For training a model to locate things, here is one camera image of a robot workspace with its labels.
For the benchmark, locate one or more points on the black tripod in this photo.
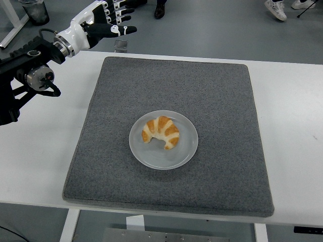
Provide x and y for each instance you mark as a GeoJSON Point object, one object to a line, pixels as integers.
{"type": "Point", "coordinates": [298, 16]}

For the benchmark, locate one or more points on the white table leg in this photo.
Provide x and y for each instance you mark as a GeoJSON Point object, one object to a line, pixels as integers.
{"type": "Point", "coordinates": [260, 233]}
{"type": "Point", "coordinates": [69, 225]}

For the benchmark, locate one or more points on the black table control panel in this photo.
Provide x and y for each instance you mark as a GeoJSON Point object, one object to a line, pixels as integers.
{"type": "Point", "coordinates": [308, 230]}

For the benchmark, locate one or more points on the white table centre bracket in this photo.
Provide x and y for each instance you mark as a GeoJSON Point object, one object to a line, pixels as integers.
{"type": "Point", "coordinates": [135, 223]}

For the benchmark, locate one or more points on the grey waste bin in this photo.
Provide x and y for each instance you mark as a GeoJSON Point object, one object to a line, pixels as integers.
{"type": "Point", "coordinates": [36, 12]}

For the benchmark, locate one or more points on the person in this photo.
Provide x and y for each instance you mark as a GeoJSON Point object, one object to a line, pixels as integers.
{"type": "Point", "coordinates": [277, 8]}
{"type": "Point", "coordinates": [159, 12]}

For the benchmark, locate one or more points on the white desk frame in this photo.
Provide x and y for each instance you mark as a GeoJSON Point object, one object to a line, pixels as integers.
{"type": "Point", "coordinates": [15, 27]}

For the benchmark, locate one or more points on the pale grey round plate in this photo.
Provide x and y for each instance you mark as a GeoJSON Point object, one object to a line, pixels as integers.
{"type": "Point", "coordinates": [164, 158]}

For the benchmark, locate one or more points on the metal floor socket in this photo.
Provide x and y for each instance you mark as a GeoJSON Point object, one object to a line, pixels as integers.
{"type": "Point", "coordinates": [121, 46]}

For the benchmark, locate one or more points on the grey felt mat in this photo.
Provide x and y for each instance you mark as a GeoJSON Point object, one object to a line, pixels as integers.
{"type": "Point", "coordinates": [202, 100]}

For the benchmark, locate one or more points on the grey metal plate with screws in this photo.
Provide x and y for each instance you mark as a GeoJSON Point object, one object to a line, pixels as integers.
{"type": "Point", "coordinates": [164, 237]}

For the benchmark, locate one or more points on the croissant bread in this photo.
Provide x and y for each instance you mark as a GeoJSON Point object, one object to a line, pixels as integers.
{"type": "Point", "coordinates": [161, 126]}

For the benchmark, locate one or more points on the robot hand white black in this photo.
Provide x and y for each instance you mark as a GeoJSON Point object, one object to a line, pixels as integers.
{"type": "Point", "coordinates": [78, 32]}

